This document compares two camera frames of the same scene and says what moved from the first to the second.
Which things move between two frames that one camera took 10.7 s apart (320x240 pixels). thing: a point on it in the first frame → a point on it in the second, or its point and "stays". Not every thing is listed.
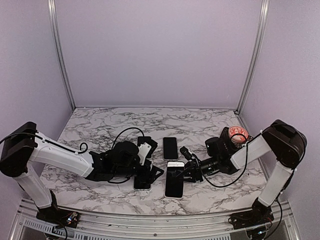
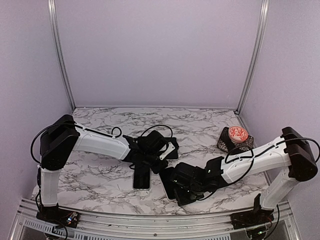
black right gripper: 190,171 → 182,199
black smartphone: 142,183 stays
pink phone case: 174,181 stays
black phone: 142,182 stays
